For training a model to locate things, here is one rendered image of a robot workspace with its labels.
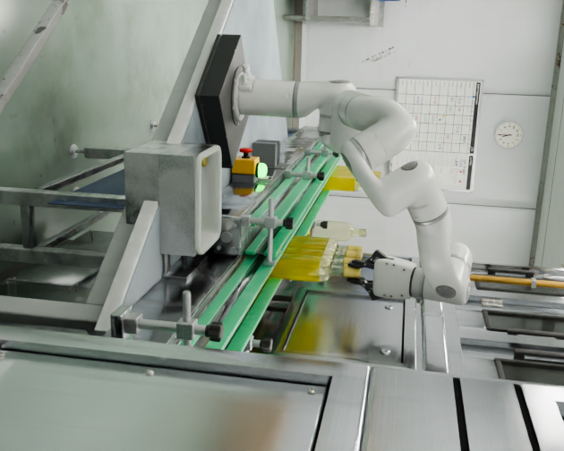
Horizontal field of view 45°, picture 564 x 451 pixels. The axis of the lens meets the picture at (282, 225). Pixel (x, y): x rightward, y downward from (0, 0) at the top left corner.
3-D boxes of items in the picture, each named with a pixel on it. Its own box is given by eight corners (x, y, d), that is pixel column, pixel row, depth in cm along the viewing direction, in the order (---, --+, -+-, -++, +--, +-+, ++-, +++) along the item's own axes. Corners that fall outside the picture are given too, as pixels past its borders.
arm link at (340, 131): (382, 94, 160) (377, 162, 164) (351, 83, 182) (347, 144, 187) (343, 93, 158) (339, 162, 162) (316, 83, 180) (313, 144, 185)
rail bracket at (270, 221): (240, 264, 167) (291, 268, 165) (241, 197, 163) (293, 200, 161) (243, 260, 170) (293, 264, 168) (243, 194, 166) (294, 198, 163)
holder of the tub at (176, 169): (160, 277, 151) (194, 280, 150) (158, 154, 144) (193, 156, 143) (185, 254, 168) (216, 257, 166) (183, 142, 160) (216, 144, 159)
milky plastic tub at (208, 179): (162, 255, 150) (200, 258, 148) (159, 153, 144) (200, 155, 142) (186, 234, 166) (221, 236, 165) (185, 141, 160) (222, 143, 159)
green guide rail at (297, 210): (244, 254, 171) (276, 257, 170) (244, 251, 171) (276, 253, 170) (328, 148, 337) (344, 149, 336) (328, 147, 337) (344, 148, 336)
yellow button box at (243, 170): (230, 182, 205) (254, 183, 204) (230, 157, 203) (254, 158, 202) (235, 177, 212) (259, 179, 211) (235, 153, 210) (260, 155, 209)
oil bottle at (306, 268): (248, 276, 180) (329, 284, 176) (249, 256, 178) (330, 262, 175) (253, 269, 185) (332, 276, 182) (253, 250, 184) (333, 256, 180)
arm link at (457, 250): (465, 268, 156) (474, 241, 162) (420, 261, 160) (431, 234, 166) (466, 313, 165) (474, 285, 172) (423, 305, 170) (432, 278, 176)
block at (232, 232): (212, 254, 168) (240, 257, 167) (212, 217, 165) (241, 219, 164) (216, 251, 171) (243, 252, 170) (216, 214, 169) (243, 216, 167)
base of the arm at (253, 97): (228, 81, 172) (289, 84, 169) (239, 53, 180) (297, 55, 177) (235, 130, 183) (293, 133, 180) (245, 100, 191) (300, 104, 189)
